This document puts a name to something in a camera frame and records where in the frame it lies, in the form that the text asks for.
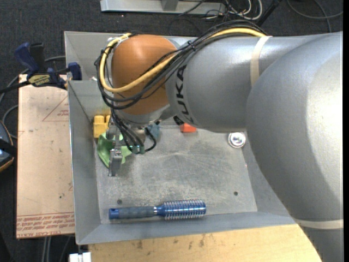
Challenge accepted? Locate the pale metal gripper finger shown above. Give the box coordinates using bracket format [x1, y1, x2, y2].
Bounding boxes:
[108, 148, 123, 177]

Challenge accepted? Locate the green plastic cup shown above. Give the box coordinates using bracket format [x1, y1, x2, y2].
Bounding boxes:
[97, 133, 134, 169]

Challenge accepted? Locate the yellow toy block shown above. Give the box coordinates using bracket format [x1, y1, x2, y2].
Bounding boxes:
[93, 114, 111, 139]

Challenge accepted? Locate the orange-red small block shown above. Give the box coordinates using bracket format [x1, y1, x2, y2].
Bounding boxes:
[179, 123, 197, 134]

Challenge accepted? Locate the grey metal bin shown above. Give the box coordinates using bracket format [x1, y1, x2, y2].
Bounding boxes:
[64, 31, 297, 246]

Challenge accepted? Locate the brown cardboard board, red print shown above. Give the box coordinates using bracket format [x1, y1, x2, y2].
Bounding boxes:
[16, 74, 76, 240]

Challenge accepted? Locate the silver round metal cap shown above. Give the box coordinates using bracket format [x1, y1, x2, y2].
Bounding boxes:
[227, 132, 246, 148]

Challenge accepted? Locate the blue tool with ribbed handle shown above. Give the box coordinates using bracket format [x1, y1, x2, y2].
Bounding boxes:
[109, 199, 207, 221]

